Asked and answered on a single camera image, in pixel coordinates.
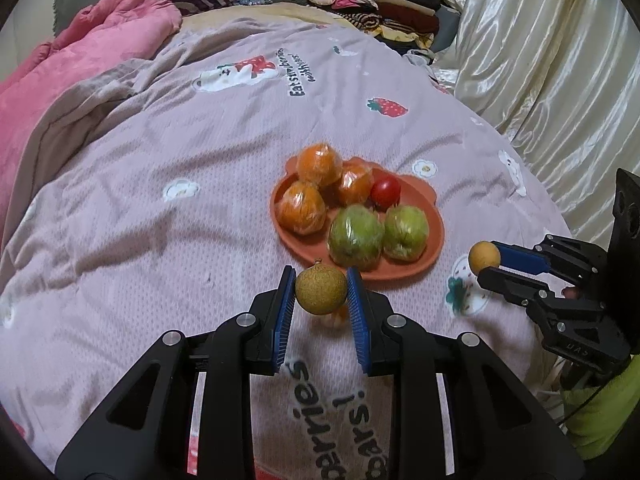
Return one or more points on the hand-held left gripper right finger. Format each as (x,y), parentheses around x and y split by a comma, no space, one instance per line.
(357,320)

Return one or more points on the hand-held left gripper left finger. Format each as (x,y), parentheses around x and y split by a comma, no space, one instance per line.
(285,310)

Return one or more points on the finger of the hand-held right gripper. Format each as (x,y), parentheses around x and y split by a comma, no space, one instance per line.
(505,282)
(522,257)

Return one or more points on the orange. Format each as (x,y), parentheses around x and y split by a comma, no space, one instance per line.
(342,312)
(301,208)
(318,164)
(356,186)

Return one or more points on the small brown longan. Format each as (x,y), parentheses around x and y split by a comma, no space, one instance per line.
(484,255)

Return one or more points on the large brown longan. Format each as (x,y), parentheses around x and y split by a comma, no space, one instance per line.
(320,290)

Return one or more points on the orange oval plate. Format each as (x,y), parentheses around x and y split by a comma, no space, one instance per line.
(305,247)

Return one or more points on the large green guava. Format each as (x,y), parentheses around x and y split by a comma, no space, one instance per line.
(356,235)

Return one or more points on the red tomato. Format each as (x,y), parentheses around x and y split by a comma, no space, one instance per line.
(385,192)

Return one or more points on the person's right forearm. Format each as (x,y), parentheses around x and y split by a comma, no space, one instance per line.
(605,410)

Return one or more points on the person's right hand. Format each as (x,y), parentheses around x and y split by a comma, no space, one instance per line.
(570,291)

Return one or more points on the wrapped green apple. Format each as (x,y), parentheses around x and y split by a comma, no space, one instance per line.
(406,232)

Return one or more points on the printed pink bed cover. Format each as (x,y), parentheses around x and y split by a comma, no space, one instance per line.
(150,210)

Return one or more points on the cream satin curtain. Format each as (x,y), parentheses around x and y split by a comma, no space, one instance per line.
(550,60)

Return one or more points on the stack of folded clothes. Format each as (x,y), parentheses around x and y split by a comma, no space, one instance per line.
(400,10)

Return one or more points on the beige bed sheet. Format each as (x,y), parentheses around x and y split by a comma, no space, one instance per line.
(260,12)

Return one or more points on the pink fleece blanket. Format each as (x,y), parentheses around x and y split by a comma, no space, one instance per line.
(90,35)

